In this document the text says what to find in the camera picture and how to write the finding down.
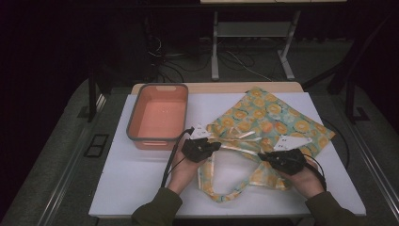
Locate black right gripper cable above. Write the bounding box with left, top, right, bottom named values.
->
left=302, top=117, right=351, bottom=192

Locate grey metal stand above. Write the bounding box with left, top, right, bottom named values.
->
left=210, top=10, right=301, bottom=82

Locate aluminium rail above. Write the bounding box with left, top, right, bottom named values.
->
left=346, top=117, right=399, bottom=216
left=37, top=93, right=108, bottom=226

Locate orange basket with grey rim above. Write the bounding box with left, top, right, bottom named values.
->
left=125, top=82, right=189, bottom=152

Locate black stand with foot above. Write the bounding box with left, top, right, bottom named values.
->
left=343, top=74, right=371, bottom=124

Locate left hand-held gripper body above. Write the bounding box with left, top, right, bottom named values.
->
left=182, top=122, right=212, bottom=164

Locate person's right hand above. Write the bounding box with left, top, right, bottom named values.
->
left=281, top=159, right=327, bottom=200

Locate black floor socket plate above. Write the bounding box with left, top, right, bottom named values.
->
left=83, top=134, right=110, bottom=158

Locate white floor cable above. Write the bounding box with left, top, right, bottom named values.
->
left=225, top=50, right=275, bottom=83

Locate orange-print fabric tote bag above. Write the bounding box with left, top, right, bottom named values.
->
left=197, top=87, right=337, bottom=203

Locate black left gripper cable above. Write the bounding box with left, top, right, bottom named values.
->
left=160, top=126, right=196, bottom=189

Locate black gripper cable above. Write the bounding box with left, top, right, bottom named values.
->
left=160, top=126, right=196, bottom=189
left=302, top=117, right=351, bottom=192

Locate wooden table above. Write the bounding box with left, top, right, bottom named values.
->
left=131, top=82, right=305, bottom=95

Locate white board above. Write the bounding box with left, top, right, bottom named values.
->
left=88, top=91, right=367, bottom=218

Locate tangle of black floor cables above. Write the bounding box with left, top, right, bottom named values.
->
left=145, top=34, right=283, bottom=83

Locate person's left hand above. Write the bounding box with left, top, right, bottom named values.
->
left=167, top=150, right=205, bottom=196

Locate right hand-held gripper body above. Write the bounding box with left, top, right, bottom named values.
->
left=267, top=135, right=313, bottom=176

